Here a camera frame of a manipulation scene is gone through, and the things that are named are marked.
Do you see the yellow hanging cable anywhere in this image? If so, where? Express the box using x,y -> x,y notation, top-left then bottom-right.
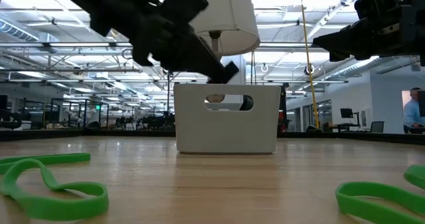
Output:
298,0 -> 320,129

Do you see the black aluminium table frame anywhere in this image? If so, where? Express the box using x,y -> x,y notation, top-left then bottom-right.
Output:
0,128 -> 425,146

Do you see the green rubber band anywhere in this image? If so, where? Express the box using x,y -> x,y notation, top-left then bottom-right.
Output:
403,164 -> 425,190
0,152 -> 92,175
335,181 -> 425,224
0,158 -> 110,222

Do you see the white plastic bin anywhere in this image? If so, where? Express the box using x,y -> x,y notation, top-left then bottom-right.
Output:
173,83 -> 282,155

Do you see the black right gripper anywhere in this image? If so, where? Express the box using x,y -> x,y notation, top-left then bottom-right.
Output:
312,0 -> 425,67

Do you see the white shade table lamp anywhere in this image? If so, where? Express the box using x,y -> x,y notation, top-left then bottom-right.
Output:
189,0 -> 261,104

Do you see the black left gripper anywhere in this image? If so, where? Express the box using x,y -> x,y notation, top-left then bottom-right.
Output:
109,0 -> 239,84

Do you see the person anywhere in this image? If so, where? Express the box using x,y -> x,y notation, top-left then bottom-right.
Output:
403,87 -> 425,134

